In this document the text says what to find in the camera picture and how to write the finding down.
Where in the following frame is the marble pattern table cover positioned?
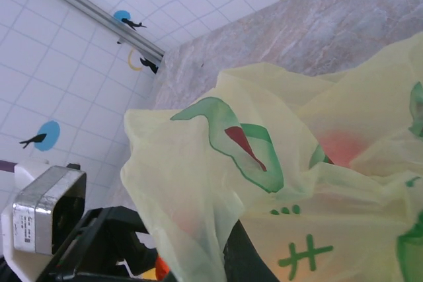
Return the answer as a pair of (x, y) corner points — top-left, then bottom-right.
(150, 0), (423, 111)

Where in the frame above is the seal yellow ring sticker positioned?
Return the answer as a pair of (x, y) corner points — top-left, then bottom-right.
(128, 47), (160, 75)

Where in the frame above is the red apple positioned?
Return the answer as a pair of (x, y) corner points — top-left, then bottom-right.
(317, 129), (364, 167)

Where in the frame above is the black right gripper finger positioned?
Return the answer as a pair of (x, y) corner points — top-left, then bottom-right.
(223, 221), (284, 282)

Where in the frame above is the aluminium corner post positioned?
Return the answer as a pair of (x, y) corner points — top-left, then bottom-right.
(0, 0), (165, 62)

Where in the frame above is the fish blue circle sticker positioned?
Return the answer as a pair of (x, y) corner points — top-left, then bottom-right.
(19, 120), (62, 153)
(112, 10), (148, 32)

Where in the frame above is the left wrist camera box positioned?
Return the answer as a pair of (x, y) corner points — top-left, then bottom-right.
(0, 159), (87, 282)

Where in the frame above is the yellow translucent plastic bag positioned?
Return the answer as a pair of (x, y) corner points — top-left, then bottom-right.
(120, 30), (423, 282)

